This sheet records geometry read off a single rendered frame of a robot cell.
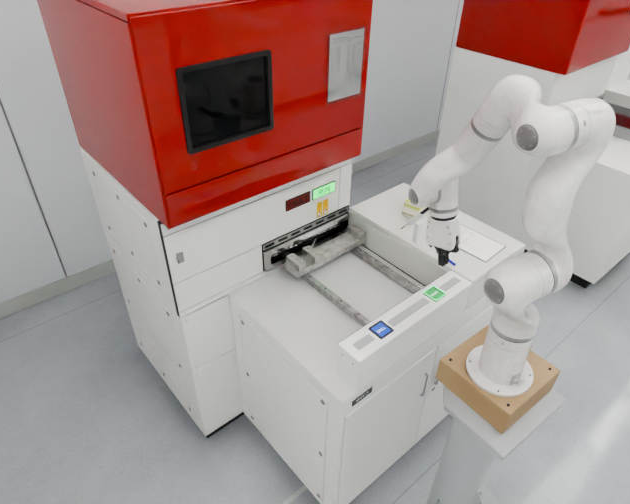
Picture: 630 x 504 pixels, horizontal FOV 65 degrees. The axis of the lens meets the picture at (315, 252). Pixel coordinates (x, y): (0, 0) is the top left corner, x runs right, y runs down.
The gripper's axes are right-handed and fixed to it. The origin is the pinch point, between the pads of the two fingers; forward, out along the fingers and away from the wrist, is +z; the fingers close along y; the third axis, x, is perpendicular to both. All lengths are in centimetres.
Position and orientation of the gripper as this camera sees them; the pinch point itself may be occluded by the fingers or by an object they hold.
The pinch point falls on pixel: (443, 258)
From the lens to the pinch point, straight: 160.8
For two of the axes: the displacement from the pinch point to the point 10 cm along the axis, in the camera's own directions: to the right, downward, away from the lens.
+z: 1.2, 8.8, 4.7
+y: 6.4, 2.9, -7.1
